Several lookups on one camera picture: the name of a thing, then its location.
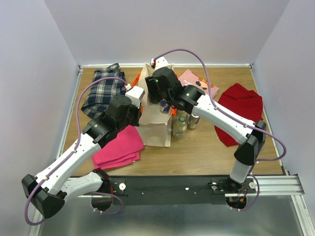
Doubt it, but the magenta folded cloth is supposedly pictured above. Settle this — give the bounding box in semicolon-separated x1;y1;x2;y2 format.
92;125;144;170

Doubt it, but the beige canvas bag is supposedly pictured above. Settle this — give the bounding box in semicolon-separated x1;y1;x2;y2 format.
137;63;172;147

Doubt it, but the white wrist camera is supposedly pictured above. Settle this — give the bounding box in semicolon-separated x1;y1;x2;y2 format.
150;57;169;70
125;84;145;104

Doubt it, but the pink printed t-shirt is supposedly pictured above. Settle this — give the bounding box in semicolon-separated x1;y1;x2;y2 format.
178;69;209;95

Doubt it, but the plaid navy shirt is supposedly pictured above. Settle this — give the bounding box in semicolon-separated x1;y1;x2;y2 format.
81;63;126;118

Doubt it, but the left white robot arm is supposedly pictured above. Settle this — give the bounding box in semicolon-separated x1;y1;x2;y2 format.
21;94;142;219

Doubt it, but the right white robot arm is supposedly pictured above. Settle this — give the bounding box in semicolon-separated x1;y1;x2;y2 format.
145;67;266;193

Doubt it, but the red can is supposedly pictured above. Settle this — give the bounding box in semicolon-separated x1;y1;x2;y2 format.
188;114;200;130
159;99;170;114

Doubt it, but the green cap glass bottle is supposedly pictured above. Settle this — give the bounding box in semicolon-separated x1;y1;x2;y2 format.
175;110;189;119
173;116;187;138

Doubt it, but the red cloth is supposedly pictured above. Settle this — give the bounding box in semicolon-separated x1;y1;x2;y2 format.
214;83;264;148

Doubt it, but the aluminium frame rail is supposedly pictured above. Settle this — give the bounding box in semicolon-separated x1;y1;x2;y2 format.
225;176;305;197

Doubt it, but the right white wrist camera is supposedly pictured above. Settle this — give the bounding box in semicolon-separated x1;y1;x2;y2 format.
150;57;169;70

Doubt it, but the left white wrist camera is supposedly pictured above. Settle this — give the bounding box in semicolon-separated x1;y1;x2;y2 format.
125;84;145;104

